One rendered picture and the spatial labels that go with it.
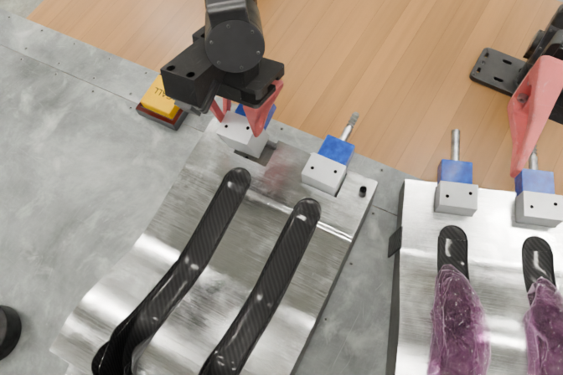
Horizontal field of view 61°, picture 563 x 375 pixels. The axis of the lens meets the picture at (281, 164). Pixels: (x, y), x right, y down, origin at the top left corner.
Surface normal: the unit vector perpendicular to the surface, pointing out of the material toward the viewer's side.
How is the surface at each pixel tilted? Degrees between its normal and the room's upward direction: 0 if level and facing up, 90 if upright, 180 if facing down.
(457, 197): 0
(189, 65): 21
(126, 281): 28
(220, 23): 69
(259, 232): 4
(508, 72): 0
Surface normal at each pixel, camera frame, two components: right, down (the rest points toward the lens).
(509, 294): 0.01, -0.78
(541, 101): -0.27, -0.07
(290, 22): -0.07, -0.41
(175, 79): -0.48, 0.62
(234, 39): 0.11, 0.69
